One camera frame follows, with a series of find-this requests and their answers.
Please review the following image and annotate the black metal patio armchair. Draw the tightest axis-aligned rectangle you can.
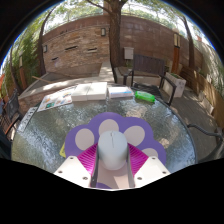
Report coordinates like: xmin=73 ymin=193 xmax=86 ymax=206
xmin=0 ymin=128 xmax=13 ymax=160

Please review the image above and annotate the large white flat box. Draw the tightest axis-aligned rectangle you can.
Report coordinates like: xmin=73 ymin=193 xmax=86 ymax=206
xmin=70 ymin=81 xmax=109 ymax=102

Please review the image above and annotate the purple paw-shaped mouse pad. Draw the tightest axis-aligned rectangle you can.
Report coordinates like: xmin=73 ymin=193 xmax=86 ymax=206
xmin=64 ymin=111 xmax=168 ymax=190

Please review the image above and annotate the white computer mouse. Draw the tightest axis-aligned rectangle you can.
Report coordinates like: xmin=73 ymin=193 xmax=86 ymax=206
xmin=97 ymin=130 xmax=129 ymax=171

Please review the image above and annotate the wooden garden lamp post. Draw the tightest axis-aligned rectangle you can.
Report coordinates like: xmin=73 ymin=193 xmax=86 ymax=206
xmin=18 ymin=49 xmax=28 ymax=91
xmin=171 ymin=28 xmax=183 ymax=75

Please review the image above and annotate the small white printed box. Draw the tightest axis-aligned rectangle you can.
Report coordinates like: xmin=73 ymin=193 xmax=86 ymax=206
xmin=107 ymin=86 xmax=135 ymax=100

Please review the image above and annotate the long white planter box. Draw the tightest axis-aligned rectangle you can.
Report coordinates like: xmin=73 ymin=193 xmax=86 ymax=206
xmin=199 ymin=94 xmax=216 ymax=116

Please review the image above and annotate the thick brown tree trunk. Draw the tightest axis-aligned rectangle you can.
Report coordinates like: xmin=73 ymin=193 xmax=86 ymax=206
xmin=88 ymin=0 xmax=129 ymax=69

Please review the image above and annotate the thin brown tree trunk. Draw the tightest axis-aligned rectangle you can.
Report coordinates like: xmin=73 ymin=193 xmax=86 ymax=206
xmin=181 ymin=14 xmax=196 ymax=71

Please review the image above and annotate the black mesh patio armchair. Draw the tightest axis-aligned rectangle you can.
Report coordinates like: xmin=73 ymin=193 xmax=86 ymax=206
xmin=186 ymin=123 xmax=224 ymax=161

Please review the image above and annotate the black mesh-back patio chair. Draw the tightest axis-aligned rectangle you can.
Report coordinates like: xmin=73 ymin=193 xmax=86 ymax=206
xmin=1 ymin=89 xmax=23 ymax=134

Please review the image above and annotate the yellow paper note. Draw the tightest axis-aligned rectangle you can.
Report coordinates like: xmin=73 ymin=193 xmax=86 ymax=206
xmin=59 ymin=143 xmax=68 ymax=159

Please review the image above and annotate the green plastic packet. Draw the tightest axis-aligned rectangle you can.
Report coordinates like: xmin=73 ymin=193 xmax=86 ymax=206
xmin=134 ymin=90 xmax=156 ymax=103

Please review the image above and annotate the colourful printed paper sheet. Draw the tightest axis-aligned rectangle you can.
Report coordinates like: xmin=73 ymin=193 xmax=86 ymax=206
xmin=37 ymin=85 xmax=78 ymax=113

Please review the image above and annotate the grey wall utility box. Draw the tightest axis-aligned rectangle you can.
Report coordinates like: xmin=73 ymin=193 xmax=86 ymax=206
xmin=123 ymin=46 xmax=135 ymax=61

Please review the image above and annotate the white square planter box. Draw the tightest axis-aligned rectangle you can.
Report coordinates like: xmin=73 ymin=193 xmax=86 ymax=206
xmin=164 ymin=71 xmax=187 ymax=98

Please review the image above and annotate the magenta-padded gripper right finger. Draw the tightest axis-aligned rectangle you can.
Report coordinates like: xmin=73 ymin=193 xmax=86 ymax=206
xmin=126 ymin=143 xmax=172 ymax=189

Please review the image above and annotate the black slatted patio chair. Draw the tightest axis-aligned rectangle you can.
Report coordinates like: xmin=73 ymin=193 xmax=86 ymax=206
xmin=123 ymin=54 xmax=178 ymax=107

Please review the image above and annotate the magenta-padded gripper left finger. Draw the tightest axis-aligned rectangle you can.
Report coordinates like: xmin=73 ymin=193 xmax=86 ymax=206
xmin=53 ymin=143 xmax=100 ymax=189

